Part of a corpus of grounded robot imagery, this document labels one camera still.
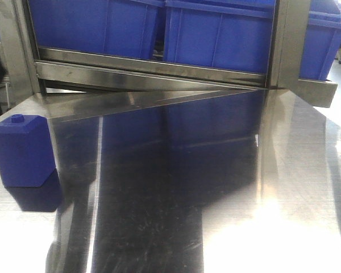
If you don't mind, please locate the blue block left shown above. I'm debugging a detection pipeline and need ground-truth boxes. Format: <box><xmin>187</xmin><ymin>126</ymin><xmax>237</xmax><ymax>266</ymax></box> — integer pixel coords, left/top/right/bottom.
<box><xmin>0</xmin><ymin>114</ymin><xmax>56</xmax><ymax>188</ymax></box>

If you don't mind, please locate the blue bin left lower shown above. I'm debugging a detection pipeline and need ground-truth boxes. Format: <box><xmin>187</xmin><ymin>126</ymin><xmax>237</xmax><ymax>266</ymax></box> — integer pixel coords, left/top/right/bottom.
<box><xmin>29</xmin><ymin>1</ymin><xmax>165</xmax><ymax>60</ymax></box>

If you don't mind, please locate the blue bin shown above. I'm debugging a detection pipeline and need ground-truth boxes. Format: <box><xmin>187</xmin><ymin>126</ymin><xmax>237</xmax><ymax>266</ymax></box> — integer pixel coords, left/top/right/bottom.
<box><xmin>163</xmin><ymin>1</ymin><xmax>275</xmax><ymax>74</ymax></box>
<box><xmin>29</xmin><ymin>1</ymin><xmax>165</xmax><ymax>60</ymax></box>

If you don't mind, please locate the blue bin right lower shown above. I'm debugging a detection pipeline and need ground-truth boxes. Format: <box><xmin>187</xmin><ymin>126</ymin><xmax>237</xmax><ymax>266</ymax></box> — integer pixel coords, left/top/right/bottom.
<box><xmin>163</xmin><ymin>1</ymin><xmax>275</xmax><ymax>74</ymax></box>

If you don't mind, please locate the blue bin nested right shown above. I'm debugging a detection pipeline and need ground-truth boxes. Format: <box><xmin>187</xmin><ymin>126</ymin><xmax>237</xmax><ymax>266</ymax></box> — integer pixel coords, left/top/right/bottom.
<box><xmin>299</xmin><ymin>1</ymin><xmax>341</xmax><ymax>81</ymax></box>

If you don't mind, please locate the stainless steel shelf frame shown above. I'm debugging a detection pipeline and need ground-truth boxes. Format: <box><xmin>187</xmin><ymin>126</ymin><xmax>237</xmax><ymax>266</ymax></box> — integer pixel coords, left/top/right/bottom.
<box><xmin>0</xmin><ymin>1</ymin><xmax>338</xmax><ymax>107</ymax></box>

